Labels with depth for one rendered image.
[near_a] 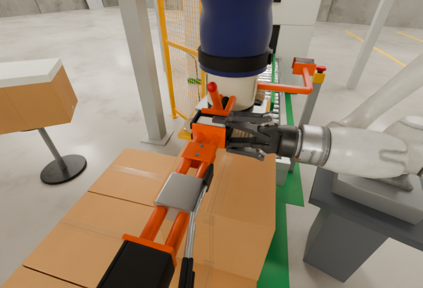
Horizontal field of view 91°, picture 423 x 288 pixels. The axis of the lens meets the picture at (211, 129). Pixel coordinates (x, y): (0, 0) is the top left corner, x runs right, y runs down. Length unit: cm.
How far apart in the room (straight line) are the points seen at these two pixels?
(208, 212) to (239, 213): 10
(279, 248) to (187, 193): 144
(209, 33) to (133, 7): 144
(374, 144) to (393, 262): 160
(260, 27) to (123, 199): 110
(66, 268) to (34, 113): 117
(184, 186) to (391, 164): 40
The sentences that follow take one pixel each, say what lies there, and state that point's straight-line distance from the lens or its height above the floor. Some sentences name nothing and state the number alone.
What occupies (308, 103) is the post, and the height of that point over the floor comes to 76.
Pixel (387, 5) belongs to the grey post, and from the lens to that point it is 414.
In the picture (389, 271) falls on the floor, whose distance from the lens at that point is 201.
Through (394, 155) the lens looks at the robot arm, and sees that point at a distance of 54.
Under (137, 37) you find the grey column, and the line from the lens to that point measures 205.
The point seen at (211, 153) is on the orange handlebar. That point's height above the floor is 125.
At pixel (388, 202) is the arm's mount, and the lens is 114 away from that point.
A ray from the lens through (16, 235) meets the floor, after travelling 226.
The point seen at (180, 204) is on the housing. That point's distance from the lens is 35.
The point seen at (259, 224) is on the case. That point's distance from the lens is 70.
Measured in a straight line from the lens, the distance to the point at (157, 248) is 32.
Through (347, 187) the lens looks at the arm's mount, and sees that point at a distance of 110.
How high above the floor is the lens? 154
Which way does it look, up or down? 36 degrees down
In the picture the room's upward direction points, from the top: straight up
